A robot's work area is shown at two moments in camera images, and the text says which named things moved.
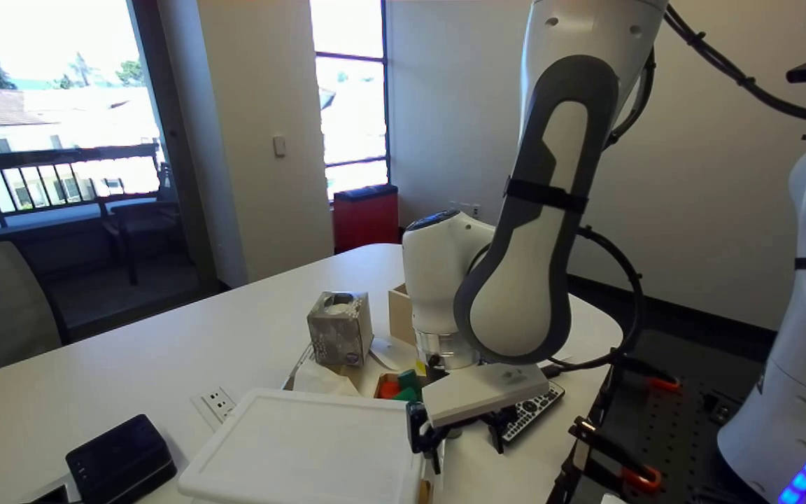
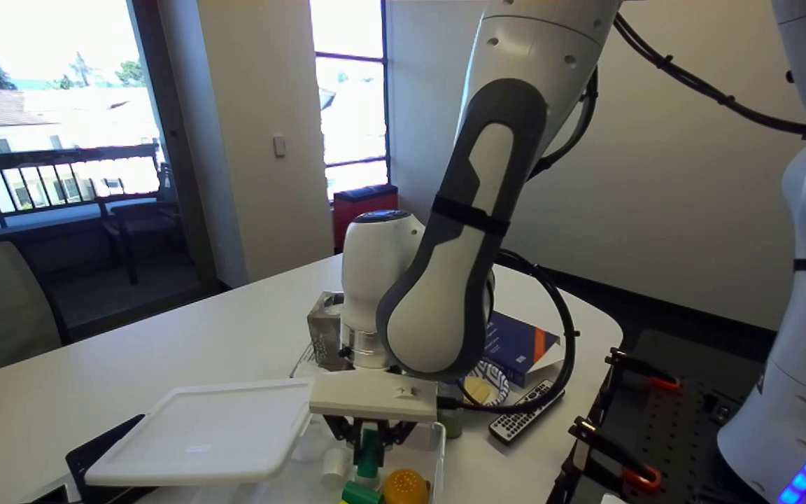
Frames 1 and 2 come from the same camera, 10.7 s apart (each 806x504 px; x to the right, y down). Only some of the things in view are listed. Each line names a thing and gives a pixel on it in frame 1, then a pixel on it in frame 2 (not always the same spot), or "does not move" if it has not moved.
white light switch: (281, 146) does not move
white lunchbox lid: (301, 446) → (208, 439)
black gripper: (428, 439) → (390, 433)
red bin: (363, 218) does not move
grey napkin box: (340, 330) does not move
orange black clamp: (645, 370) does not move
